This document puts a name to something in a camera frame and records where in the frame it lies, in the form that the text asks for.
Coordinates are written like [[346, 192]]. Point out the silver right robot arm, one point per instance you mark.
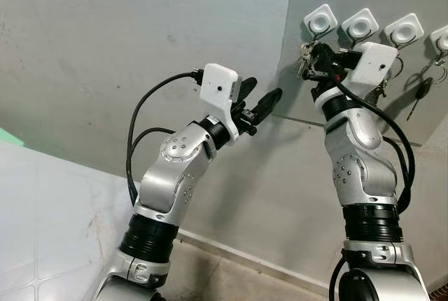
[[360, 168]]

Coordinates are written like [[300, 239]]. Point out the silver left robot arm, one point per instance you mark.
[[171, 175]]

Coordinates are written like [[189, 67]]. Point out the black-headed key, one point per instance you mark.
[[423, 88]]

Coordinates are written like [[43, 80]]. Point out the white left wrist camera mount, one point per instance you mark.
[[218, 87]]

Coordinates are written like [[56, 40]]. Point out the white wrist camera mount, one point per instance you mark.
[[374, 66], [218, 87]]

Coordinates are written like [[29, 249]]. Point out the white square wall hook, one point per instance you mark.
[[441, 38], [360, 24], [404, 29], [321, 20]]

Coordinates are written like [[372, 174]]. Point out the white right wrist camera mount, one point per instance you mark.
[[374, 66]]

